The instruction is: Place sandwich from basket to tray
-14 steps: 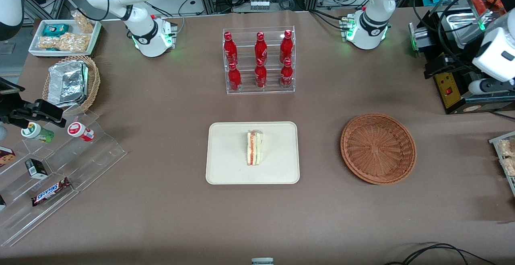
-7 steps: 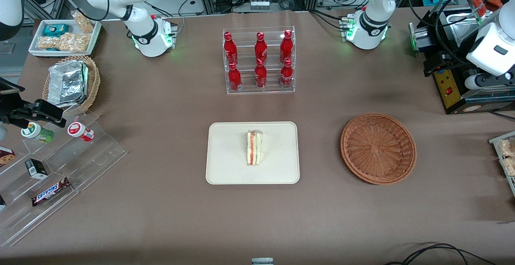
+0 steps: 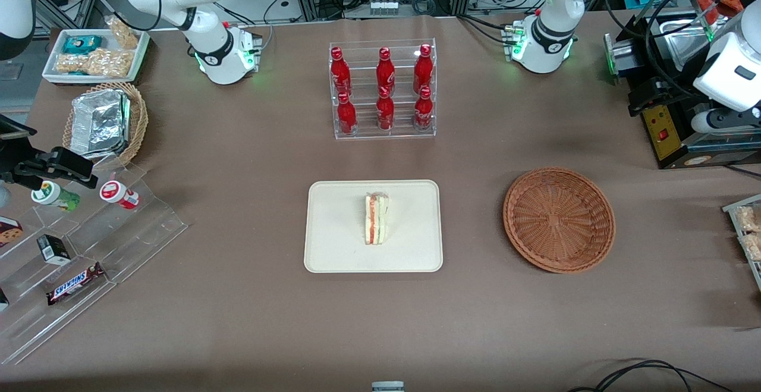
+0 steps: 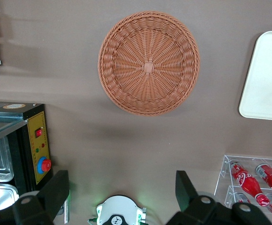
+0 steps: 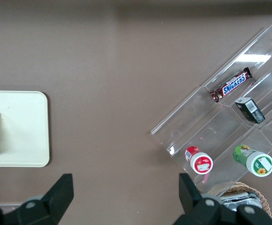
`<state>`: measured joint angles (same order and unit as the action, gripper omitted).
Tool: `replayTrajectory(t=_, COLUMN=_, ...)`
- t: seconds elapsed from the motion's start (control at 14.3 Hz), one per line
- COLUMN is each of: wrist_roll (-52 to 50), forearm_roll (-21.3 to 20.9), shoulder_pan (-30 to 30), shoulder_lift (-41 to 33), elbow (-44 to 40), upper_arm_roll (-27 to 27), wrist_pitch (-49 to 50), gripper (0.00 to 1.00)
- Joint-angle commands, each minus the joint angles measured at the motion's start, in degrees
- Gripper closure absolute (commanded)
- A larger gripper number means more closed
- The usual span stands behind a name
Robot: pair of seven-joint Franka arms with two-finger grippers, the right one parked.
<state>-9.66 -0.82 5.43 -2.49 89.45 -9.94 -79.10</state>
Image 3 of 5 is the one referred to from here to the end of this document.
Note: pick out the small clear nut snack bag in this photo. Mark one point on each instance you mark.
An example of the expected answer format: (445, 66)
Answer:
(125, 34)

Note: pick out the white rectangular snack tray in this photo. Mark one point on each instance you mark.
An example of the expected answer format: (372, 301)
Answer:
(141, 53)

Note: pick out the red cola bottle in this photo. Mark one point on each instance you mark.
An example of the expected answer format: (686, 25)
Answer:
(423, 69)
(423, 112)
(346, 117)
(385, 112)
(340, 74)
(385, 71)

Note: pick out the black machine with yellow panel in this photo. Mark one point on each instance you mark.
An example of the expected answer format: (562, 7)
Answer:
(666, 133)

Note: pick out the white bottle with green label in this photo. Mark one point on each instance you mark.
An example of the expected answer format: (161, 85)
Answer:
(54, 196)

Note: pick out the clear bag of puffed snacks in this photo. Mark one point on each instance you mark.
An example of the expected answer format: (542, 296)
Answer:
(752, 248)
(749, 219)

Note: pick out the triangular sandwich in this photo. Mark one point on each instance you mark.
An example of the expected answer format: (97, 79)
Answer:
(377, 219)

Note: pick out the white bottle with red label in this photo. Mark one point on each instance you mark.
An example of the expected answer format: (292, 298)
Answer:
(119, 194)

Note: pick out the small black carton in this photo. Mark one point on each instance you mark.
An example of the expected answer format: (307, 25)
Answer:
(53, 250)

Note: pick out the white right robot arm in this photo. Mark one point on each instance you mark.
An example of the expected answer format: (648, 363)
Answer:
(208, 29)

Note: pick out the dark snack packet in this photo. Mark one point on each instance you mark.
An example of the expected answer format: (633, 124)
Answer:
(3, 300)

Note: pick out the red orange packet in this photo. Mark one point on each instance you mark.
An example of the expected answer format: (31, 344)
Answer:
(728, 4)

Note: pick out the white power strip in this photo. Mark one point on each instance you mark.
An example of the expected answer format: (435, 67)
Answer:
(384, 6)

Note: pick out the small grey device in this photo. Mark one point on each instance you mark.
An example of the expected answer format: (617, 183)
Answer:
(387, 386)

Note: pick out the brown cookie box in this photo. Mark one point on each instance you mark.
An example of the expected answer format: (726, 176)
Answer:
(9, 232)

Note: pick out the stainless steel pan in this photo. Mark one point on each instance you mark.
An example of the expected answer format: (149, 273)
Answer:
(678, 38)

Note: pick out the clear acrylic stepped display stand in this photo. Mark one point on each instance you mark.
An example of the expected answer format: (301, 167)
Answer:
(142, 231)

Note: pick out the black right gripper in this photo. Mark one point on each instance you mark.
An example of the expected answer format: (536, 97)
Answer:
(13, 158)

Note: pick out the large clear nut snack bag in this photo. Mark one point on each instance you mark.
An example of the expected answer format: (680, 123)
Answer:
(98, 63)

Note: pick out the clear acrylic bottle rack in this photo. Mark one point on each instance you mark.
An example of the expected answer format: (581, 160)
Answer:
(365, 101)

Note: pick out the Snickers chocolate bar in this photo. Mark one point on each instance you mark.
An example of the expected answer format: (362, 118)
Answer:
(75, 284)

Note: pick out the cream plastic serving tray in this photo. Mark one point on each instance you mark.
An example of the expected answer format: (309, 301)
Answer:
(333, 231)

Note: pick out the teal snack packet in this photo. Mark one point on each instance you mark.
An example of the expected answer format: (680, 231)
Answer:
(82, 44)

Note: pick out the light tan wicker basket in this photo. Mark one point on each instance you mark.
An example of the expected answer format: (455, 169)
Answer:
(138, 124)

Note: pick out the brown round wicker basket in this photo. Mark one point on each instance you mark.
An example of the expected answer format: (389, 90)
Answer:
(559, 219)

